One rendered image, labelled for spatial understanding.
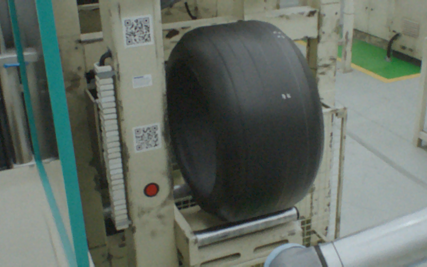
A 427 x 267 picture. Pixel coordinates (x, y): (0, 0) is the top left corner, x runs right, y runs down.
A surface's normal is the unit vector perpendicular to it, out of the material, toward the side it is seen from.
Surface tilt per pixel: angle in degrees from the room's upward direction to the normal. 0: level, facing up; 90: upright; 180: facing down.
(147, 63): 90
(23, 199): 0
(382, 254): 58
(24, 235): 0
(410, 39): 90
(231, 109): 67
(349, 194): 0
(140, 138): 90
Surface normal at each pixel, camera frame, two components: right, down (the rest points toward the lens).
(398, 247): -0.09, -0.15
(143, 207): 0.40, 0.36
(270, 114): 0.35, -0.05
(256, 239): -0.03, -0.91
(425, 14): -0.92, 0.18
